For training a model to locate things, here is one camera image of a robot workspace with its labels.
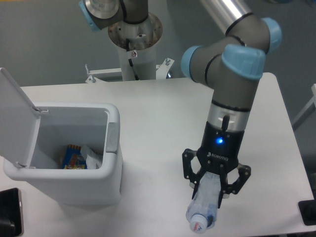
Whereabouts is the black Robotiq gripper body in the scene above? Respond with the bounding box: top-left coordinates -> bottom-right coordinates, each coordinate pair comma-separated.
197,122 -> 244,175

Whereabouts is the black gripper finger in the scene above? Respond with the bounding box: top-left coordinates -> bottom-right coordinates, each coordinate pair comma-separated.
182,149 -> 206,199
218,163 -> 251,209

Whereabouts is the clear plastic bottle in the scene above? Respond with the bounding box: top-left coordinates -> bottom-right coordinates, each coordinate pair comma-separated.
186,172 -> 221,234

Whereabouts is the clear plastic wrapper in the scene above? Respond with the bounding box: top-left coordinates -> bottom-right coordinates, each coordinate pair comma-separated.
80,145 -> 103,169

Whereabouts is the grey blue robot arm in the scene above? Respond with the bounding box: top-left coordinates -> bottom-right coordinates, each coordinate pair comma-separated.
79,0 -> 282,201

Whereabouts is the white plastic trash can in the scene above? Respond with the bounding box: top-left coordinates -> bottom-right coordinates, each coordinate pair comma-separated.
0,103 -> 122,205

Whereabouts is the white trash can lid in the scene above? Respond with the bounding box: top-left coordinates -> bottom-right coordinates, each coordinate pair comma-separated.
0,68 -> 40,168

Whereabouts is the black device right corner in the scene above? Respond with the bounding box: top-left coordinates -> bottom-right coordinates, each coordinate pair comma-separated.
298,199 -> 316,226

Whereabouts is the black device corner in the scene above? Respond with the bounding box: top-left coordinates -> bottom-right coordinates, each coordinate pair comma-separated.
298,199 -> 316,226
0,188 -> 24,237

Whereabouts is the colourful snack package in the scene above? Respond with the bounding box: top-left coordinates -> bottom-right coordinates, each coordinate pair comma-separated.
61,144 -> 87,169

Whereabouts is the black device left corner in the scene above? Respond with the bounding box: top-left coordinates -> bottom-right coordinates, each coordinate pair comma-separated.
0,188 -> 24,237

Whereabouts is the white table bracket middle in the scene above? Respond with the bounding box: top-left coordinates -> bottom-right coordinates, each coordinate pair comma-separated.
156,58 -> 175,79

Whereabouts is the white frame right edge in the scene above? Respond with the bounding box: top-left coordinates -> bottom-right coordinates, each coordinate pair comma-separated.
292,84 -> 316,131

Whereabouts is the white table leg bracket left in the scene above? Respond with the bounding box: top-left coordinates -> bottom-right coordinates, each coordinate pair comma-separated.
85,64 -> 122,83

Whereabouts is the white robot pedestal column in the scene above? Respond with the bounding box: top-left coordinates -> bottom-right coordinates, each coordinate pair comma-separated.
108,13 -> 163,81

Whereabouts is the black cable on pedestal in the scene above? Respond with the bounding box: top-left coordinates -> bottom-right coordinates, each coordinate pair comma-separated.
125,38 -> 139,81

